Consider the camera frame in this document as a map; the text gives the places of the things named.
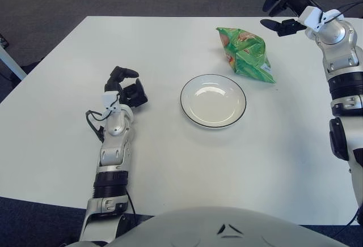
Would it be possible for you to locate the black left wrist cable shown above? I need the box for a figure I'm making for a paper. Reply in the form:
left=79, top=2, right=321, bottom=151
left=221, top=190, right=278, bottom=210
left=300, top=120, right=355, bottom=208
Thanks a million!
left=86, top=110, right=110, bottom=143

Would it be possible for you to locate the grey robot torso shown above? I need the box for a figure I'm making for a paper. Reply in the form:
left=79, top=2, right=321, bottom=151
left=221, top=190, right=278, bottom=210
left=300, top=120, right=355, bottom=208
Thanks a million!
left=67, top=206, right=363, bottom=247

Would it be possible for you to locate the white right wrist connector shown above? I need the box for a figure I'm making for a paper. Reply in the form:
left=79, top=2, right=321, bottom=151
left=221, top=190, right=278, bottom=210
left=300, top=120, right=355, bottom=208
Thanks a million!
left=297, top=6, right=345, bottom=31

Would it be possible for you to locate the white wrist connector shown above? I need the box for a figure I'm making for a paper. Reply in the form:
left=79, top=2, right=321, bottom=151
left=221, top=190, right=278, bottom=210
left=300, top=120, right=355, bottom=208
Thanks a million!
left=297, top=6, right=345, bottom=31
left=102, top=91, right=121, bottom=117

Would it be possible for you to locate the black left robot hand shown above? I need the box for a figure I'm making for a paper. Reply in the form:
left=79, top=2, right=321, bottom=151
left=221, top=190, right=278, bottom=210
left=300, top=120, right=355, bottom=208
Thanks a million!
left=103, top=66, right=149, bottom=108

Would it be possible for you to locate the black elbow cable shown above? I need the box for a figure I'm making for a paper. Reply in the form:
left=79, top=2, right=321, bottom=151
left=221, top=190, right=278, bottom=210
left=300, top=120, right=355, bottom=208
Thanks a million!
left=344, top=201, right=363, bottom=227
left=126, top=193, right=138, bottom=225

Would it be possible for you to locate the black right elbow cable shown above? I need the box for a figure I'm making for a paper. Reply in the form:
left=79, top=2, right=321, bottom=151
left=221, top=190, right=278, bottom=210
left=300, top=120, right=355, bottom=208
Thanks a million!
left=344, top=201, right=363, bottom=227

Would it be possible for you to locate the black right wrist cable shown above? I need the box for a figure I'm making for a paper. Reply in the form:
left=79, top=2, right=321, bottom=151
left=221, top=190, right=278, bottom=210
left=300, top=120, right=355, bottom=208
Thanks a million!
left=330, top=2, right=363, bottom=21

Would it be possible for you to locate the black left elbow cable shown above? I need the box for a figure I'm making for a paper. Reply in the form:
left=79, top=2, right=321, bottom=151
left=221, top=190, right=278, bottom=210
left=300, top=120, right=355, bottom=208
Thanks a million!
left=126, top=193, right=138, bottom=225

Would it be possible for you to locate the white plate with black rim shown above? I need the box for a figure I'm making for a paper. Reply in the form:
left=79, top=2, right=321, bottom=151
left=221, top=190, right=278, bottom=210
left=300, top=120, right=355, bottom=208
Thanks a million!
left=180, top=74, right=247, bottom=130

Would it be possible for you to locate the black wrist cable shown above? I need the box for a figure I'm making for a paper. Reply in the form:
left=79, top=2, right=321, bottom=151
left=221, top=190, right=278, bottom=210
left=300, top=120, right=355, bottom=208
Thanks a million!
left=330, top=2, right=363, bottom=21
left=86, top=110, right=110, bottom=143

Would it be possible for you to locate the green snack bag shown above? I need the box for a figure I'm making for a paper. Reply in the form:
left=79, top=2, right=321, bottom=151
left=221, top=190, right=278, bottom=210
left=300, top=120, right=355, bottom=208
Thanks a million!
left=216, top=27, right=277, bottom=84

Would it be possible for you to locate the white left wrist connector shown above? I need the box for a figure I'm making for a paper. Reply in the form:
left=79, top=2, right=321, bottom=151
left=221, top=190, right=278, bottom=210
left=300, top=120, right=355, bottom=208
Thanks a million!
left=102, top=91, right=121, bottom=117

